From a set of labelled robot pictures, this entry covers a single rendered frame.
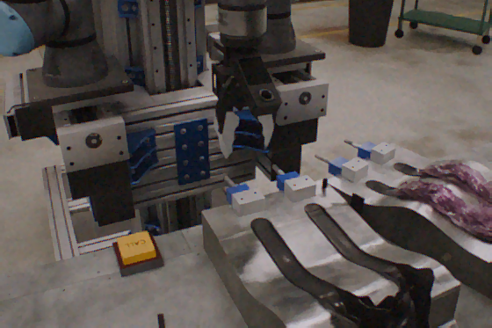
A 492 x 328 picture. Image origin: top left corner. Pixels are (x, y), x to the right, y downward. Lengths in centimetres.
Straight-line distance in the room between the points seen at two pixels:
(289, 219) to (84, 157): 43
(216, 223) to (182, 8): 59
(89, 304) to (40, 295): 9
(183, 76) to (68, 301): 66
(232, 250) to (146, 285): 18
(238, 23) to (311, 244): 38
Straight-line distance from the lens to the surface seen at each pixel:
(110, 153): 101
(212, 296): 84
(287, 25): 122
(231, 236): 82
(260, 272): 76
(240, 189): 90
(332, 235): 84
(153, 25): 118
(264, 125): 80
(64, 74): 107
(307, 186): 89
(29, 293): 92
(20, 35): 92
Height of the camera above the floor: 142
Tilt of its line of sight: 29 degrees down
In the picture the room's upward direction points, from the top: straight up
